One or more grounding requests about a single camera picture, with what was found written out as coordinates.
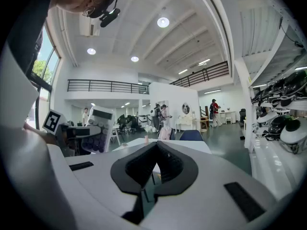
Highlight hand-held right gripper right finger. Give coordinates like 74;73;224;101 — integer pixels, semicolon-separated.
153;140;199;196

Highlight small white desk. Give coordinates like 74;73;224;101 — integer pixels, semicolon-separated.
219;111;237;125

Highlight white vanity table with mirror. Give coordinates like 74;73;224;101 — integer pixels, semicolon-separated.
174;102;197;133

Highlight black mezzanine railing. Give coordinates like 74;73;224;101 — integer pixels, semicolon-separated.
169;60;229;88
67;79;150;95

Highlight black head-mounted camera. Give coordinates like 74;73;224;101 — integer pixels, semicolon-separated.
99;8;121;28

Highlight row of black white helmets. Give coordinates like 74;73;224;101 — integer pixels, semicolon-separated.
250;69;307;154

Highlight blue chair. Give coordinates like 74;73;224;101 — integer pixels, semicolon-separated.
179;129;205;142

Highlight person's black white top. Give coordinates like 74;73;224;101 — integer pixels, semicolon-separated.
0;0;60;129

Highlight thin-rimmed eyeglasses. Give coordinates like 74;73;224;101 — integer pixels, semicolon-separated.
81;0;106;18

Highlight wooden chair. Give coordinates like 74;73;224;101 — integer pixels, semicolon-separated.
200;106;209;133

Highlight pink jacket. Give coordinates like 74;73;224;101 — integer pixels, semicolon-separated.
157;126;172;140

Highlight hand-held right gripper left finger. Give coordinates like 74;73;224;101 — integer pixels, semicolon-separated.
110;140;158;225

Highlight large glass window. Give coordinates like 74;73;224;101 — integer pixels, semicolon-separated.
26;25;61;129

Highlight group of black office chairs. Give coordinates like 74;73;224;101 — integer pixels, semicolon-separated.
116;114;141;135

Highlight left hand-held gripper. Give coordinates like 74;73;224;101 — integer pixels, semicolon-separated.
42;109;104;151

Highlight white calculator with purple keys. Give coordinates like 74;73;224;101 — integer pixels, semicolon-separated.
81;105;115;154

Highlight white shelf rack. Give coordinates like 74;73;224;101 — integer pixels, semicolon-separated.
234;0;307;201

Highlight person's left forearm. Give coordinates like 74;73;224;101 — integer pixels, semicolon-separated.
23;123;58;145

